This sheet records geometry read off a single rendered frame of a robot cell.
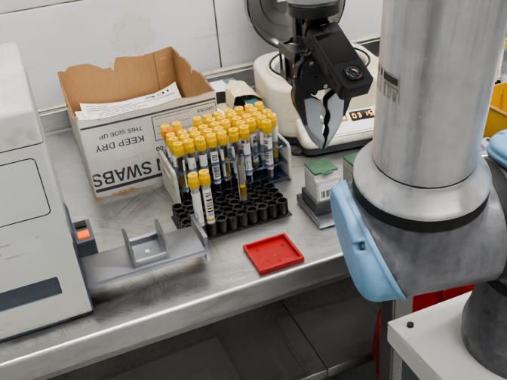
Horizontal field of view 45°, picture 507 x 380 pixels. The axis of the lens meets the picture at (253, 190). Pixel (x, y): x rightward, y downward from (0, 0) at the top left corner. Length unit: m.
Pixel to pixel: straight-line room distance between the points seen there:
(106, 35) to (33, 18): 0.15
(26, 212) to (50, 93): 0.65
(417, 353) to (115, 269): 0.40
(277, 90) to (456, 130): 0.71
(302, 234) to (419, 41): 0.55
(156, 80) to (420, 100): 0.94
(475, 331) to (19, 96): 0.55
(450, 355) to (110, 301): 0.44
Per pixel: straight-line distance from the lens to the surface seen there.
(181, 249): 0.87
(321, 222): 0.94
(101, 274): 0.86
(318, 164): 0.95
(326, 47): 0.82
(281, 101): 1.15
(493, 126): 1.11
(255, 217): 0.96
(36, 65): 1.37
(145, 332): 0.85
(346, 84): 0.79
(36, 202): 0.76
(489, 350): 0.69
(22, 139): 0.72
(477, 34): 0.44
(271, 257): 0.89
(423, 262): 0.55
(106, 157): 1.07
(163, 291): 0.87
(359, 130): 1.16
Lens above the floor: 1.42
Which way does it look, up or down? 31 degrees down
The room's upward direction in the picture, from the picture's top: 6 degrees counter-clockwise
